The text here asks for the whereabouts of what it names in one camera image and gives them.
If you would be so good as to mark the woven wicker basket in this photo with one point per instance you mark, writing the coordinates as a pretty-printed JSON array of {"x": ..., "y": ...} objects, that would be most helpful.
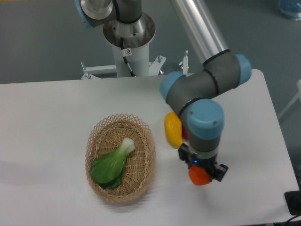
[{"x": 140, "y": 164}]

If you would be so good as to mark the green bok choy toy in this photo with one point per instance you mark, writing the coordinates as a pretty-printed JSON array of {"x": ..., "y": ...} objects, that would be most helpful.
[{"x": 109, "y": 169}]

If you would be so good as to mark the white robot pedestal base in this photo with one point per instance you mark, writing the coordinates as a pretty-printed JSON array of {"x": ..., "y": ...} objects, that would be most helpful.
[{"x": 130, "y": 44}]

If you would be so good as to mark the blue object top right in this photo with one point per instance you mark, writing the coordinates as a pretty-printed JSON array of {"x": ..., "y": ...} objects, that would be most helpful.
[{"x": 290, "y": 9}]

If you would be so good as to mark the white frame at right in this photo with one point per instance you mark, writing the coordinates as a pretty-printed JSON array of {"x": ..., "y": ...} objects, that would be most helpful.
[{"x": 291, "y": 105}]

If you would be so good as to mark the white metal bracket post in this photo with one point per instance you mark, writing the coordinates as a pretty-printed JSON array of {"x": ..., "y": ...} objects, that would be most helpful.
[{"x": 183, "y": 65}]

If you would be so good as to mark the yellow mango toy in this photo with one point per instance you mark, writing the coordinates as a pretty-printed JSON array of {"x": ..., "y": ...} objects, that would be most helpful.
[{"x": 173, "y": 130}]

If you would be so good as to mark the black device at edge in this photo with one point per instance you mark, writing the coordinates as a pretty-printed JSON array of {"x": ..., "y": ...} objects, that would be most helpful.
[{"x": 293, "y": 201}]

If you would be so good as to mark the orange toy fruit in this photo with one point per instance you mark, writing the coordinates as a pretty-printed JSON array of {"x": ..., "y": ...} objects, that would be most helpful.
[{"x": 199, "y": 176}]

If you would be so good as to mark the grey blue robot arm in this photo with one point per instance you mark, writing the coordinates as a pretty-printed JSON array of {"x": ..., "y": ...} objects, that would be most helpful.
[{"x": 190, "y": 97}]

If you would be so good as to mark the purple sweet potato toy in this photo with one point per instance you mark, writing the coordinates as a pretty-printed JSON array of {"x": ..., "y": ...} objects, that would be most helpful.
[{"x": 185, "y": 133}]

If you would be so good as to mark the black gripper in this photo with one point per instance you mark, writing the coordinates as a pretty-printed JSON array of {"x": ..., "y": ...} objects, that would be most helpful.
[{"x": 204, "y": 160}]

